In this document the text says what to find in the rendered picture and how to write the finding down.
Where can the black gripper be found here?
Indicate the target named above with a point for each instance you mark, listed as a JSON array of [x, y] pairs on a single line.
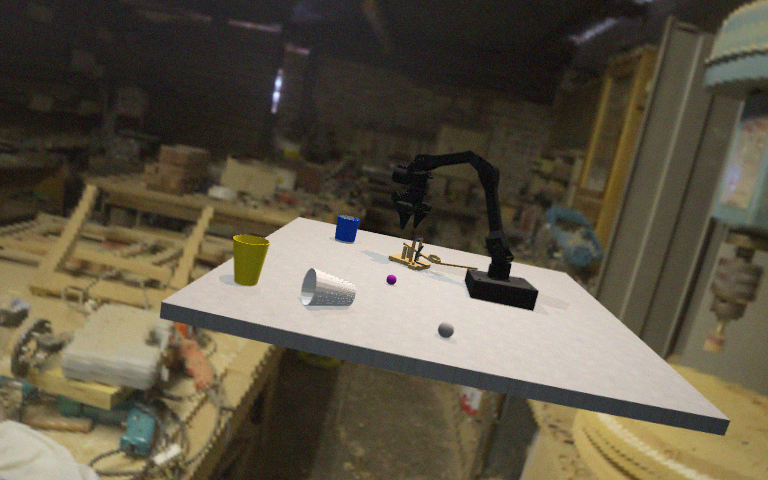
[[413, 202]]

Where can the small white ball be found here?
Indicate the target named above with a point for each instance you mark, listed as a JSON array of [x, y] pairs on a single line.
[[446, 329]]

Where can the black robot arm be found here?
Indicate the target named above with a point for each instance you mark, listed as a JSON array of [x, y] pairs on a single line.
[[496, 243]]

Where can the olive yellow cup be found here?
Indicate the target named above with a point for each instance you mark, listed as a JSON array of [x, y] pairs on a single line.
[[249, 253]]

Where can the blue cup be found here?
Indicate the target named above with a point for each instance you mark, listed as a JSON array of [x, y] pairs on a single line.
[[346, 229]]

